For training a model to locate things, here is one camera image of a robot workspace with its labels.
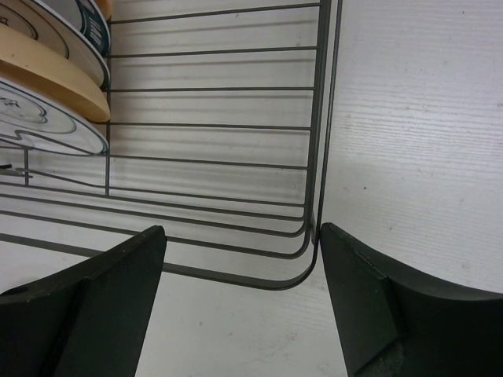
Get yellow shallow plate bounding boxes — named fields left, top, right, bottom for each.
left=1, top=25, right=111, bottom=123

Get grey wire dish rack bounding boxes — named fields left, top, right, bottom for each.
left=1, top=1, right=342, bottom=291

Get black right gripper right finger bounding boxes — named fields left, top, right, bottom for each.
left=320, top=223, right=502, bottom=376

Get white plate dark patterned rim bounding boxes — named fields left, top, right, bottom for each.
left=1, top=0, right=110, bottom=90

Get white plate green rim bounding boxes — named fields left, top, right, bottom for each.
left=1, top=78, right=108, bottom=156

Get yellow rear plate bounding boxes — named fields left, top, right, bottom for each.
left=95, top=0, right=113, bottom=20

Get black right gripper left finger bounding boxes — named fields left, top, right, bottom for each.
left=1, top=225, right=166, bottom=376

